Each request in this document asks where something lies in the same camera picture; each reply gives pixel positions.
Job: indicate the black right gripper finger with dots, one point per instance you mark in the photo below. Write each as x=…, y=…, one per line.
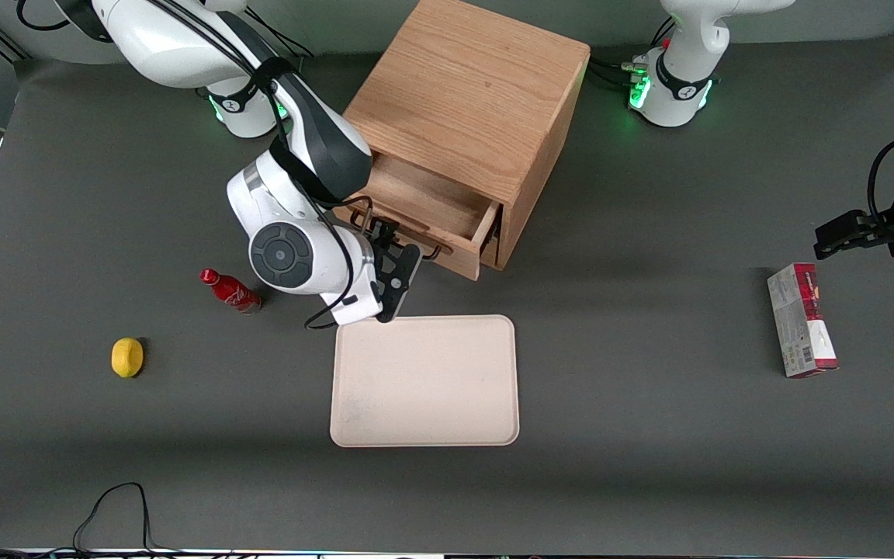
x=378, y=229
x=393, y=232

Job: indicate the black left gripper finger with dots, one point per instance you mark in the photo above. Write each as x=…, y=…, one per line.
x=847, y=223
x=847, y=241

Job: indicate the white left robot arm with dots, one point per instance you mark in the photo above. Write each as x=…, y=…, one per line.
x=687, y=46

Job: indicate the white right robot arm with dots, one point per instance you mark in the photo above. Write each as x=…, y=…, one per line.
x=160, y=46

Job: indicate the oak wooden drawer cabinet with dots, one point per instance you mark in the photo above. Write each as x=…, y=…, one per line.
x=478, y=85

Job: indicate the red and grey carton box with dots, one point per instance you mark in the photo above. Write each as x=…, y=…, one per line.
x=800, y=326

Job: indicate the beige plastic tray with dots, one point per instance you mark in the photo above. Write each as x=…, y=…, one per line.
x=424, y=380

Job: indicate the red cola bottle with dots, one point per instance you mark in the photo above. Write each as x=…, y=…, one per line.
x=231, y=293

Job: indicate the yellow lemon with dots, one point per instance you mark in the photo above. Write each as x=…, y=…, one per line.
x=127, y=358

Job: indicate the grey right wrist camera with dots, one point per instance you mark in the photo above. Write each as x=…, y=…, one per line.
x=399, y=281

